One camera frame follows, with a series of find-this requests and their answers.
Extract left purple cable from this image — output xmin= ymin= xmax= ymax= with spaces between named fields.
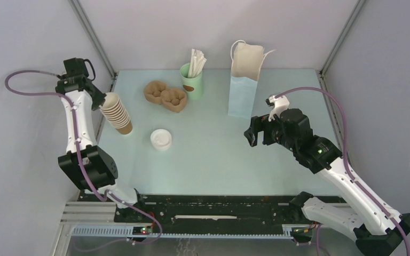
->
xmin=4 ymin=70 xmax=163 ymax=246

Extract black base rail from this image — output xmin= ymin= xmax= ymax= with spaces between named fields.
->
xmin=77 ymin=192 xmax=347 ymax=237

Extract white wrapped straws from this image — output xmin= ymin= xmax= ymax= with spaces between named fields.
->
xmin=187 ymin=49 xmax=207 ymax=78

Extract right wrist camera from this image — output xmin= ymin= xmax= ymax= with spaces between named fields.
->
xmin=265 ymin=95 xmax=290 ymax=122

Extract stack of white lids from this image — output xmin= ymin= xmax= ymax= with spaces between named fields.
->
xmin=150 ymin=129 xmax=172 ymax=151

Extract light blue paper bag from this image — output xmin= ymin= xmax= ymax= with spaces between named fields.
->
xmin=228 ymin=40 xmax=273 ymax=119

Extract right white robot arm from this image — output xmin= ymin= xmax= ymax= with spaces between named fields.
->
xmin=244 ymin=109 xmax=410 ymax=255

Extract purple cable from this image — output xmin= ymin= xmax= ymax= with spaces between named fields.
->
xmin=275 ymin=86 xmax=410 ymax=256
xmin=4 ymin=70 xmax=163 ymax=246

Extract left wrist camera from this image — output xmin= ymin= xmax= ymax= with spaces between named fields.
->
xmin=63 ymin=58 xmax=96 ymax=81

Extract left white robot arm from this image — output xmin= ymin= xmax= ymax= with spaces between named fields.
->
xmin=55 ymin=75 xmax=147 ymax=222

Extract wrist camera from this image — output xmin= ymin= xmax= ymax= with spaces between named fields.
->
xmin=63 ymin=58 xmax=96 ymax=81
xmin=265 ymin=95 xmax=290 ymax=122

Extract brown pulp cup carrier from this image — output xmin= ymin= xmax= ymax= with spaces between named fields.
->
xmin=143 ymin=81 xmax=188 ymax=113

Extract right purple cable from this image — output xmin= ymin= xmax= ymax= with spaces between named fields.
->
xmin=275 ymin=86 xmax=410 ymax=256

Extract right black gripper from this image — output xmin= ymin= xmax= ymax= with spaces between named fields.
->
xmin=243 ymin=114 xmax=297 ymax=153

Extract stack of brown paper cups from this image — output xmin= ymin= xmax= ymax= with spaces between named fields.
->
xmin=99 ymin=92 xmax=133 ymax=135

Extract green cup holder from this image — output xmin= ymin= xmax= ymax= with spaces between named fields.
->
xmin=179 ymin=63 xmax=203 ymax=100

